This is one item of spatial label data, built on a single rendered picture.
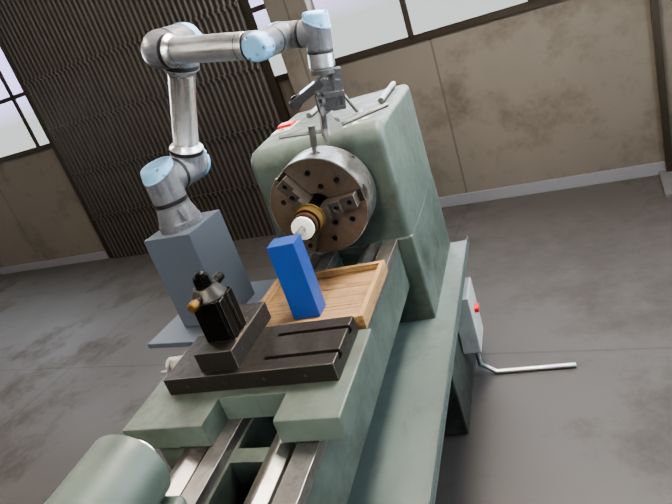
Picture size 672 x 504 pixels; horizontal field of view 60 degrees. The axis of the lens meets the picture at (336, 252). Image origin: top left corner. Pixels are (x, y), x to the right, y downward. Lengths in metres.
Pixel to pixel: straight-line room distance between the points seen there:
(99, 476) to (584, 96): 3.72
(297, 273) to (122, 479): 0.78
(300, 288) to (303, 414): 0.46
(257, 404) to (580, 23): 3.29
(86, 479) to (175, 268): 1.23
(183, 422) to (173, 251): 0.82
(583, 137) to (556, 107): 0.27
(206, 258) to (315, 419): 0.97
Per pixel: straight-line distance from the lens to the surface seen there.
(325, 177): 1.74
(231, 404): 1.35
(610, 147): 4.26
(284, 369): 1.26
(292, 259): 1.51
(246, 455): 1.30
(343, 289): 1.67
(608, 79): 4.14
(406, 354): 1.94
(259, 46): 1.60
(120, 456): 0.94
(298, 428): 1.20
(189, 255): 1.99
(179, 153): 2.06
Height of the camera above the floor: 1.62
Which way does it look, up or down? 22 degrees down
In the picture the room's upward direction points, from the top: 19 degrees counter-clockwise
